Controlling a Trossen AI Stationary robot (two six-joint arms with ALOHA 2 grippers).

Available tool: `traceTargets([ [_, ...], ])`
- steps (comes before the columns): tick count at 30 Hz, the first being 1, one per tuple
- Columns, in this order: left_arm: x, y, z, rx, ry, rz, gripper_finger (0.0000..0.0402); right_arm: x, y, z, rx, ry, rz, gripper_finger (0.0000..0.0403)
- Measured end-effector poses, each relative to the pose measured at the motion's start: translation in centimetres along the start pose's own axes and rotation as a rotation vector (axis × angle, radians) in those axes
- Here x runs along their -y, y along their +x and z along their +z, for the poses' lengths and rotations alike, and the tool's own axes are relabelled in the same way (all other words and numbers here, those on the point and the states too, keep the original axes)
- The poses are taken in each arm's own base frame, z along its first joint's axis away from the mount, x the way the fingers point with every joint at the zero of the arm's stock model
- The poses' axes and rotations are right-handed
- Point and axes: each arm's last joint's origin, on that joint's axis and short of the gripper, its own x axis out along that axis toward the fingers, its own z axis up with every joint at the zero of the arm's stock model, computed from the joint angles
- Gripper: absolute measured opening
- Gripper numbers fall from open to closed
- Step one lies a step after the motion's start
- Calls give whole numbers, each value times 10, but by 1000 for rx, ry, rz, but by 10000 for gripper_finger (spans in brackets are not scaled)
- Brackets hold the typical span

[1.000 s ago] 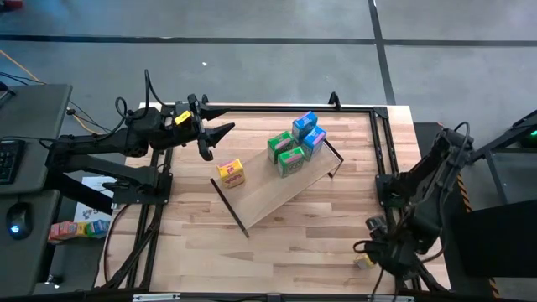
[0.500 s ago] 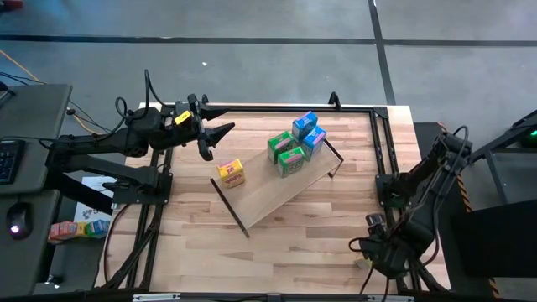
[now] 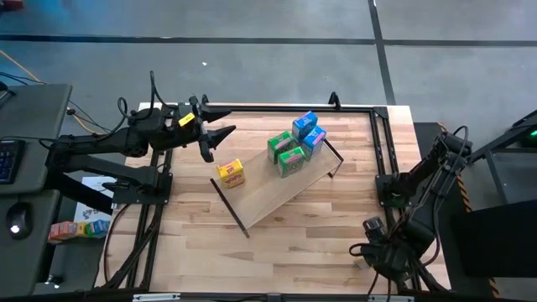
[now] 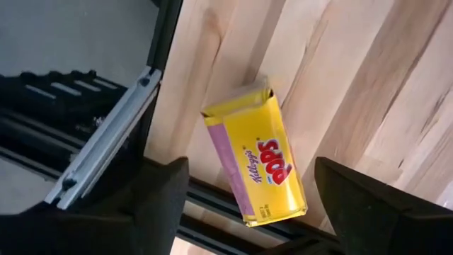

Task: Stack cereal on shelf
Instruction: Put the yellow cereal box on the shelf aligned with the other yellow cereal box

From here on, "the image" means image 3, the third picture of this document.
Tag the blue Rice Krispies cereal box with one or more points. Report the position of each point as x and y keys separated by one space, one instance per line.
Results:
x=304 y=123
x=314 y=142

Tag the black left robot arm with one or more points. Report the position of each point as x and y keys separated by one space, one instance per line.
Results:
x=100 y=147

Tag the black mat with hazard stripe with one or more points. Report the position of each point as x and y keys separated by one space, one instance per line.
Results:
x=457 y=197

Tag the silver metal bracket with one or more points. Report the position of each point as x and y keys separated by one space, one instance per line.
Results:
x=390 y=298
x=156 y=297

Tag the large black box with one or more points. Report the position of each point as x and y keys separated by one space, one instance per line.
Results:
x=495 y=239

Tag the green Apple Jacks cereal box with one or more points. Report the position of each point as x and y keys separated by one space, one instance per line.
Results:
x=291 y=161
x=281 y=144

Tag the grey desk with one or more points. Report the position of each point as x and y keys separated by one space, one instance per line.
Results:
x=38 y=126

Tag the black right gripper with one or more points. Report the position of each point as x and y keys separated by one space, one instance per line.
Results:
x=388 y=260

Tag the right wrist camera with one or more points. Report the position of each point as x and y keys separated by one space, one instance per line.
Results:
x=373 y=228

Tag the colourful cereal multipack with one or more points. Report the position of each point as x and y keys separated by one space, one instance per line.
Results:
x=77 y=230

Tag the yellow tag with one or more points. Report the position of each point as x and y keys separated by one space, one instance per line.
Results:
x=186 y=119

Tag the black clamp hook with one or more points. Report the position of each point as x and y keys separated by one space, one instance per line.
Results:
x=204 y=100
x=334 y=100

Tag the black keyboard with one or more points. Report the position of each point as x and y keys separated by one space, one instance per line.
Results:
x=9 y=161

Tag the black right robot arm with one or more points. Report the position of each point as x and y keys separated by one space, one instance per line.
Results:
x=423 y=176

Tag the white printed paper sheet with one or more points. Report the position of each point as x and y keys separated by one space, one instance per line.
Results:
x=90 y=209

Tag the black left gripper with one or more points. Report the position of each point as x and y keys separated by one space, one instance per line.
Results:
x=184 y=132

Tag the black metal table frame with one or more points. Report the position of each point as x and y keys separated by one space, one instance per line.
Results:
x=272 y=108

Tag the dark metal cart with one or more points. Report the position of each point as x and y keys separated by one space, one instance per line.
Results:
x=503 y=142

